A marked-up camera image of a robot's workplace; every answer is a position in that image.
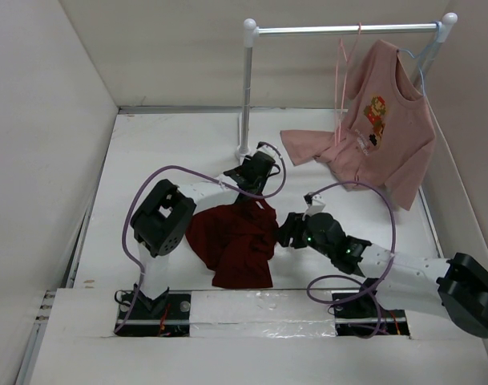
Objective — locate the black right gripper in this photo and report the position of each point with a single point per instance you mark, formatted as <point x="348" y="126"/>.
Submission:
<point x="292" y="227"/>

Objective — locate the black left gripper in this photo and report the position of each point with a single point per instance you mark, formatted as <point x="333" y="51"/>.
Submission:
<point x="247" y="160"/>

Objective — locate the dark red t shirt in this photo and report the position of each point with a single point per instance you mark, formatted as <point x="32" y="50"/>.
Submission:
<point x="236" y="242"/>

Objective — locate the pink wire hanger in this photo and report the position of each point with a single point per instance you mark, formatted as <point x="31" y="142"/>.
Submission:
<point x="340" y="89"/>

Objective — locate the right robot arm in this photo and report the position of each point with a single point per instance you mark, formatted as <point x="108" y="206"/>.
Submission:
<point x="453" y="288"/>

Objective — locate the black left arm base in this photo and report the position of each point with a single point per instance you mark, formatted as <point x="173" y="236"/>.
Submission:
<point x="169" y="318"/>

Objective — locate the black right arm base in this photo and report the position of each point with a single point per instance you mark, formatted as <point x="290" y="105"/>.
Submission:
<point x="359" y="319"/>

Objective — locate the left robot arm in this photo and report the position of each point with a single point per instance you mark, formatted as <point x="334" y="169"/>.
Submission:
<point x="160" y="220"/>

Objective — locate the pink printed t shirt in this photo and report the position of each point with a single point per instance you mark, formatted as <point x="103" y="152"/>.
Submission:
<point x="386" y="137"/>

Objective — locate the white metal clothes rack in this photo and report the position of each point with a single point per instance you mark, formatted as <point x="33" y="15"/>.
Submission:
<point x="252" y="32"/>

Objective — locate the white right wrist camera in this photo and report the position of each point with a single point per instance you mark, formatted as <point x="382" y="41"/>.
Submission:
<point x="315" y="204"/>

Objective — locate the blue wire hanger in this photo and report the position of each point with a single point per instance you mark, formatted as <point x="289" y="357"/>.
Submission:
<point x="421" y="56"/>

